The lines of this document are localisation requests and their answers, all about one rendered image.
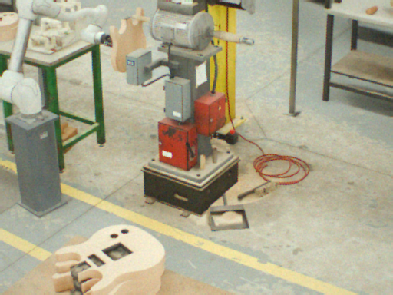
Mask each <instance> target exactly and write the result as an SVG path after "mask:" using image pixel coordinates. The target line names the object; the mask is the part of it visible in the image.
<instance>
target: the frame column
mask: <svg viewBox="0 0 393 295"><path fill-rule="evenodd" d="M170 60H171V61H176V62H181V68H180V69H178V70H177V69H174V68H171V70H172V72H173V75H174V76H175V77H178V78H185V79H187V80H191V102H190V117H189V118H188V119H186V120H185V121H189V122H190V123H194V124H195V111H194V101H195V100H196V99H198V98H200V97H201V96H202V95H204V94H206V93H207V92H209V90H210V58H208V59H206V60H205V61H197V60H195V59H192V58H185V57H182V56H179V55H172V54H170ZM212 153H213V147H212V145H211V143H210V137H207V136H205V135H200V134H197V165H198V164H199V163H200V155H201V154H205V159H206V158H208V157H209V156H210V155H211V154H212Z"/></svg>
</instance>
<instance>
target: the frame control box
mask: <svg viewBox="0 0 393 295"><path fill-rule="evenodd" d="M125 58H126V69H127V84H130V85H136V86H138V85H142V87H143V88H145V87H147V86H148V85H151V84H152V83H155V81H158V80H160V78H164V77H166V76H169V79H170V80H172V79H171V75H170V74H165V75H161V76H160V77H159V78H156V79H154V80H152V82H150V83H146V84H145V85H144V82H146V81H148V80H149V79H151V78H152V71H150V72H146V71H144V66H146V65H148V64H150V63H152V51H150V50H147V49H142V48H140V49H137V50H136V51H133V52H132V53H130V54H128V55H126V56H125Z"/></svg>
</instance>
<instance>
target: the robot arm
mask: <svg viewBox="0 0 393 295"><path fill-rule="evenodd" d="M16 8H17V9H18V15H19V18H20V19H19V22H18V30H17V33H16V36H15V41H14V44H13V48H12V56H11V59H10V62H9V66H8V70H6V71H5V72H4V73H3V75H2V77H1V78H0V98H1V99H2V100H5V101H7V102H8V103H9V102H10V103H12V104H16V105H17V106H18V107H19V110H20V114H18V115H16V116H15V119H19V120H20V121H22V122H24V123H26V124H27V125H32V124H33V123H35V122H38V121H39V122H43V121H44V118H48V117H49V114H46V113H44V112H43V111H42V109H41V93H40V88H39V86H38V83H37V82H36V81H35V79H32V78H25V77H24V75H23V74H22V69H23V63H24V60H25V54H26V51H27V48H28V42H29V37H30V34H31V29H32V26H33V22H34V20H35V19H36V18H37V17H38V15H43V16H47V17H49V18H54V19H56V20H57V21H60V22H72V21H75V20H76V19H79V18H81V17H85V16H87V15H88V19H90V24H89V26H88V27H87V28H84V29H82V30H81V32H80V37H81V39H83V40H84V41H87V42H88V43H91V44H100V45H104V46H108V47H111V48H112V47H113V42H112V38H111V36H110V35H106V33H102V32H101V30H102V28H103V27H104V23H105V22H106V20H107V17H108V13H109V10H108V8H107V7H106V6H105V5H99V6H97V7H96V8H94V9H92V8H83V9H81V10H79V11H76V12H72V13H67V14H66V13H64V11H63V10H62V8H60V7H59V6H58V5H57V4H56V3H55V2H53V1H52V0H17V1H16Z"/></svg>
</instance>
